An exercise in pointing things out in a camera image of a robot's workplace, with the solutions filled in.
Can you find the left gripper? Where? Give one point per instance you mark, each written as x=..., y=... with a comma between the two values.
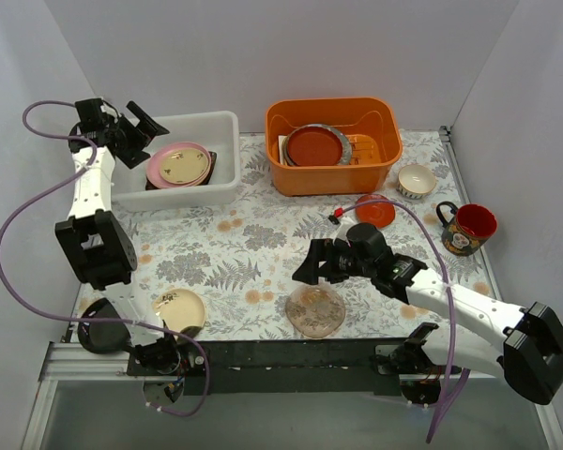
x=126, y=137

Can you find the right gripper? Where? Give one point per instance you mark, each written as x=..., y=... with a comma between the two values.
x=328, y=259

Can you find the pink round plate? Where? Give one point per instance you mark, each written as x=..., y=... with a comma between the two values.
x=156, y=169

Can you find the black square floral plate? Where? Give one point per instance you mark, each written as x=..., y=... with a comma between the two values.
x=213, y=164

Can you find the cream floral small plate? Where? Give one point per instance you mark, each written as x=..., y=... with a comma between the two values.
x=184, y=165

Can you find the cream plate with dark patch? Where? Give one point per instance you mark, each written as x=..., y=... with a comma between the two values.
x=181, y=310

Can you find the black round plate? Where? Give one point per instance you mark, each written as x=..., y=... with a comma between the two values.
x=102, y=337

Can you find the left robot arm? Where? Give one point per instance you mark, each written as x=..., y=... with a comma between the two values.
x=98, y=249

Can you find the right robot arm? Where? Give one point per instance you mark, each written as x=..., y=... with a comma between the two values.
x=522, y=345

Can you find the red plate in orange bin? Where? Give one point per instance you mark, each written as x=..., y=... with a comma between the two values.
x=316, y=145

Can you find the orange plastic bin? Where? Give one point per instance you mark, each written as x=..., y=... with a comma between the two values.
x=369, y=124

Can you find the pink glass square plate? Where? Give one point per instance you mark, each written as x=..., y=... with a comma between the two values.
x=316, y=312

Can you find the small red saucer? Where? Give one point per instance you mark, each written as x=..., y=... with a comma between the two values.
x=373, y=209

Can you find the white patterned bowl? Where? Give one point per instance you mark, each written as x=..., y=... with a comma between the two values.
x=416, y=181

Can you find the black skull mug red inside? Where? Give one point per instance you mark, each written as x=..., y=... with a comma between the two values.
x=465, y=228

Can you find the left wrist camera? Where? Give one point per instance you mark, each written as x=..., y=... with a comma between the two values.
x=91, y=115

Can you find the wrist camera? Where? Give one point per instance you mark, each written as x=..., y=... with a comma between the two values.
x=91, y=115
x=366, y=241

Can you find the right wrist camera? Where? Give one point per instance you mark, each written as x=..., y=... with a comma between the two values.
x=366, y=241

